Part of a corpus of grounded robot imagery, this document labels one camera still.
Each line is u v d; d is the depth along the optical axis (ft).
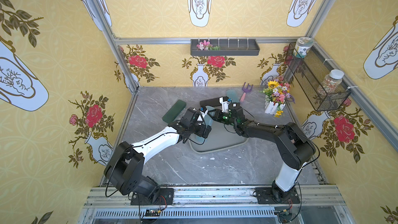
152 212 2.40
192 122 2.20
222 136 3.02
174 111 3.49
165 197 2.41
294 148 1.60
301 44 2.78
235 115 2.40
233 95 3.84
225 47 3.02
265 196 2.39
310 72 2.95
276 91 3.10
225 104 2.72
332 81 2.15
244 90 3.96
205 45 2.88
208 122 2.87
